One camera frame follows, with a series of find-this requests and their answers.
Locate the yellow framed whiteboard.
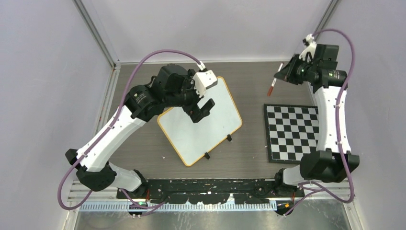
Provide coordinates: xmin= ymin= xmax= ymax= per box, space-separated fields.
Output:
xmin=157 ymin=77 xmax=243 ymax=166

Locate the black white chessboard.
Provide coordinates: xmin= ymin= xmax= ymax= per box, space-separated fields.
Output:
xmin=263 ymin=103 xmax=319 ymax=164

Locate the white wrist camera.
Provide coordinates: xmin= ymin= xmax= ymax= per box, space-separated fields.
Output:
xmin=299 ymin=34 xmax=317 ymax=62
xmin=192 ymin=70 xmax=217 ymax=98

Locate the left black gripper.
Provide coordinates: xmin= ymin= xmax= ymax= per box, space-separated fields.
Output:
xmin=165 ymin=70 xmax=214 ymax=122

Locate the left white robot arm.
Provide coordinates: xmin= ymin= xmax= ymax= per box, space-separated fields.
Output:
xmin=65 ymin=64 xmax=217 ymax=198

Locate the wire whiteboard stand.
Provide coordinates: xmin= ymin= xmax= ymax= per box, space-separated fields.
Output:
xmin=204 ymin=134 xmax=232 ymax=160

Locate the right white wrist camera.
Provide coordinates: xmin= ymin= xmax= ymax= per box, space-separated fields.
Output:
xmin=299 ymin=34 xmax=317 ymax=62

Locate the white red whiteboard marker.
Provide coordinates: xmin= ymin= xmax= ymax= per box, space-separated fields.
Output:
xmin=267 ymin=62 xmax=283 ymax=97

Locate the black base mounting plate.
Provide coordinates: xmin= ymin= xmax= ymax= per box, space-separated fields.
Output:
xmin=116 ymin=178 xmax=304 ymax=205

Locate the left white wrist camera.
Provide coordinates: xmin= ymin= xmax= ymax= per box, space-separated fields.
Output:
xmin=192 ymin=70 xmax=217 ymax=98

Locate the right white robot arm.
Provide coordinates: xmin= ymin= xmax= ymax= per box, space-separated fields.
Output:
xmin=273 ymin=43 xmax=360 ymax=197

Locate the white slotted cable duct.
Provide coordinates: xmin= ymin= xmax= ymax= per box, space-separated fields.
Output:
xmin=79 ymin=201 xmax=277 ymax=212

